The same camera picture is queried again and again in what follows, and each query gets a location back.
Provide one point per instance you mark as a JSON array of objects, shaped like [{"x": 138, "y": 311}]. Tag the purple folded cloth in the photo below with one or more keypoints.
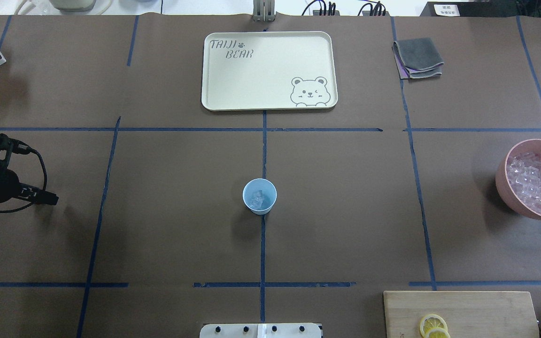
[{"x": 402, "y": 70}]

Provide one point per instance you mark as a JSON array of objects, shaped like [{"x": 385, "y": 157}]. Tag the ice cubes in cup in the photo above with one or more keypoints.
[{"x": 259, "y": 201}]

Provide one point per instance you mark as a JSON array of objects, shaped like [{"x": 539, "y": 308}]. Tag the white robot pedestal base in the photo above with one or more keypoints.
[{"x": 261, "y": 330}]

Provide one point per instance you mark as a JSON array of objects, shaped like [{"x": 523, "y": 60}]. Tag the lemon slice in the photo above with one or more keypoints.
[
  {"x": 437, "y": 332},
  {"x": 430, "y": 321}
]

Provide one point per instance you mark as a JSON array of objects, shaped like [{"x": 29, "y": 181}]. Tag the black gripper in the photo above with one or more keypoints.
[{"x": 6, "y": 185}]

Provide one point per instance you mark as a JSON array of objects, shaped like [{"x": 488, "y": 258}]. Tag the pink bowl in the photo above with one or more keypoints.
[{"x": 504, "y": 188}]

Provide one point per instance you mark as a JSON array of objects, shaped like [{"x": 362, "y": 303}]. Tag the light blue plastic cup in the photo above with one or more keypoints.
[{"x": 260, "y": 184}]

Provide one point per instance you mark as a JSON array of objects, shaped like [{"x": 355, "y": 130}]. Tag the cream bear print tray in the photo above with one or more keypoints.
[{"x": 268, "y": 70}]

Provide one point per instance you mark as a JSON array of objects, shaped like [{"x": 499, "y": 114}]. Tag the grey folded cloth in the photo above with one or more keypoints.
[{"x": 420, "y": 56}]

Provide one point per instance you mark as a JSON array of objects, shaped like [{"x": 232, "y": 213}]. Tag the bamboo cutting board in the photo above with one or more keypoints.
[{"x": 468, "y": 314}]

